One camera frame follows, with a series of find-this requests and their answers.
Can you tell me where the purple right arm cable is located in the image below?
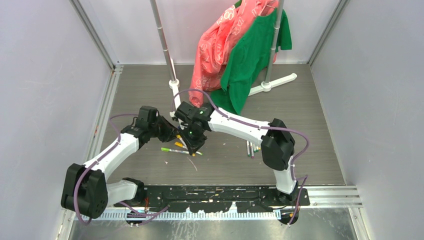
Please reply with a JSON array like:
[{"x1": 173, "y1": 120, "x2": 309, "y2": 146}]
[{"x1": 170, "y1": 88, "x2": 311, "y2": 227}]

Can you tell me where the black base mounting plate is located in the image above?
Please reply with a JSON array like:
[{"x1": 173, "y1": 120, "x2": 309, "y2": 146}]
[{"x1": 114, "y1": 185, "x2": 311, "y2": 225}]

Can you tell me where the right clothes rack pole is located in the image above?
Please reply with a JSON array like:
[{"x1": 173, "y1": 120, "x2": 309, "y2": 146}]
[{"x1": 248, "y1": 0, "x2": 297, "y2": 97}]

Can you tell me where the perforated metal rail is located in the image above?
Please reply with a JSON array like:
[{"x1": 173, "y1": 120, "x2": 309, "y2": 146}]
[{"x1": 96, "y1": 208, "x2": 281, "y2": 221}]

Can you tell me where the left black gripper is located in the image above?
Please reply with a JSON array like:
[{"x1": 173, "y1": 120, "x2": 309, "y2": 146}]
[{"x1": 148, "y1": 115, "x2": 180, "y2": 143}]

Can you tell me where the clothes rack pole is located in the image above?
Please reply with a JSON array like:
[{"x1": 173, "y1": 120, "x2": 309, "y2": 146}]
[
  {"x1": 248, "y1": 0, "x2": 297, "y2": 97},
  {"x1": 150, "y1": 0, "x2": 181, "y2": 109}
]

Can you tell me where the brown capped marker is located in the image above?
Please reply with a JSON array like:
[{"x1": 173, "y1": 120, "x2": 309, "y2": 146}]
[{"x1": 246, "y1": 141, "x2": 252, "y2": 157}]

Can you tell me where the green t-shirt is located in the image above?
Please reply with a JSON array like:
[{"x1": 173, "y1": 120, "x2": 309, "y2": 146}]
[{"x1": 210, "y1": 9, "x2": 292, "y2": 115}]

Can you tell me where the left clothes rack pole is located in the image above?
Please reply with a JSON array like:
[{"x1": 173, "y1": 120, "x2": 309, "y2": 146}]
[{"x1": 150, "y1": 0, "x2": 181, "y2": 109}]

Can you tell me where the blue capped marker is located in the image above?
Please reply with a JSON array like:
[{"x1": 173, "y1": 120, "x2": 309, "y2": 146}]
[{"x1": 249, "y1": 142, "x2": 255, "y2": 159}]

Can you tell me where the yellow capped marker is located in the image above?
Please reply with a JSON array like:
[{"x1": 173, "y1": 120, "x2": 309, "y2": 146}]
[{"x1": 176, "y1": 134, "x2": 188, "y2": 150}]

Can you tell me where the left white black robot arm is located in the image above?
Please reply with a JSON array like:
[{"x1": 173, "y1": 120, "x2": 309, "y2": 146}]
[{"x1": 60, "y1": 106, "x2": 178, "y2": 220}]

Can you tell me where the orange capped marker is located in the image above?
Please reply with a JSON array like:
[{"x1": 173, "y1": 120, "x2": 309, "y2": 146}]
[{"x1": 174, "y1": 141, "x2": 203, "y2": 156}]

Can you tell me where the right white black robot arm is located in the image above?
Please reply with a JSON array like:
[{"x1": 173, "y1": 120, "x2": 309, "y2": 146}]
[{"x1": 169, "y1": 101, "x2": 298, "y2": 206}]

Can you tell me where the light green capped marker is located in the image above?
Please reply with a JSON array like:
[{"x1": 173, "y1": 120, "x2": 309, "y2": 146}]
[{"x1": 161, "y1": 147, "x2": 190, "y2": 155}]

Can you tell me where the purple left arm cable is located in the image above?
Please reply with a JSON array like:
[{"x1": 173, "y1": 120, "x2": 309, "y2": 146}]
[{"x1": 74, "y1": 113, "x2": 170, "y2": 227}]

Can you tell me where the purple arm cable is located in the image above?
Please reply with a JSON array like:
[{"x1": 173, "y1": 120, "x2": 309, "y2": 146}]
[
  {"x1": 74, "y1": 113, "x2": 170, "y2": 227},
  {"x1": 170, "y1": 88, "x2": 311, "y2": 227}
]

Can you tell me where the pink patterned garment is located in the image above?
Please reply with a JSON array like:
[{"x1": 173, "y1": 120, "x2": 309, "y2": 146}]
[{"x1": 189, "y1": 0, "x2": 279, "y2": 107}]

